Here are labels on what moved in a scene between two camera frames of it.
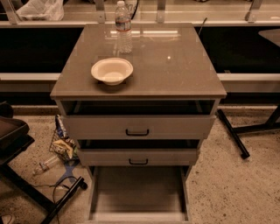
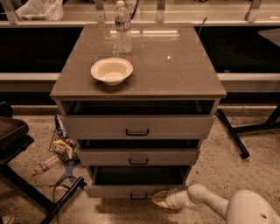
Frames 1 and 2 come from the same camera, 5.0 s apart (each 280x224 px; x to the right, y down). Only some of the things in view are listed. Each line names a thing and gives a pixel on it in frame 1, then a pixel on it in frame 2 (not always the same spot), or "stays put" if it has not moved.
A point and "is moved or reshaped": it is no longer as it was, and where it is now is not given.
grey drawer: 137,157 stays put
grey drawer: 139,194 is moved or reshaped
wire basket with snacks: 62,145 stays put
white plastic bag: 41,10 stays put
